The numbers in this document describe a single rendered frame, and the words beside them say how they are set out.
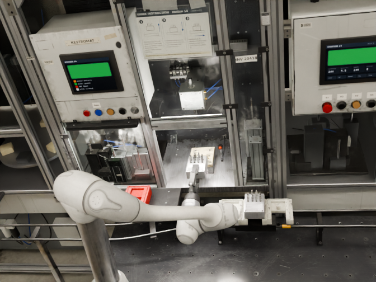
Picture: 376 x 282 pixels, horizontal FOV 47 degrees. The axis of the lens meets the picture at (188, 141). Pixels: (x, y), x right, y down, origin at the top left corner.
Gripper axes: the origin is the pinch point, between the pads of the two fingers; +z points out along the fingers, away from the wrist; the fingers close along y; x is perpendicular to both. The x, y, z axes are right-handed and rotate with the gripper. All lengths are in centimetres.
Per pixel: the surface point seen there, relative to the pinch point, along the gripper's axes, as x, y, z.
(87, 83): 42, 56, 3
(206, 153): -2.6, -7.2, 22.7
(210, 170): -5.1, -11.2, 12.6
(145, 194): 26.4, -5.7, -8.8
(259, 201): -31.6, -9.3, -11.0
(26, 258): 148, -105, 17
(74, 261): 108, -105, 16
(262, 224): -32.6, -16.6, -19.3
